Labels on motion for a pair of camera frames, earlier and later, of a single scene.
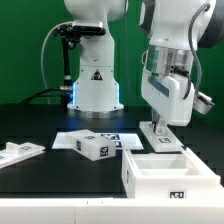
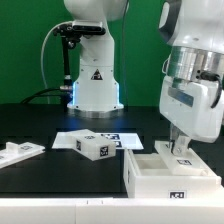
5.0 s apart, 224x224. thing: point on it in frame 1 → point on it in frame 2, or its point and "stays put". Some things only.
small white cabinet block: x=93 y=145 stays put
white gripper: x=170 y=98 → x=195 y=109
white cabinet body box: x=167 y=175 stays put
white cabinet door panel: x=167 y=142 → x=187 y=163
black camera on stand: x=70 y=33 stays put
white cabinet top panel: x=15 y=153 stays put
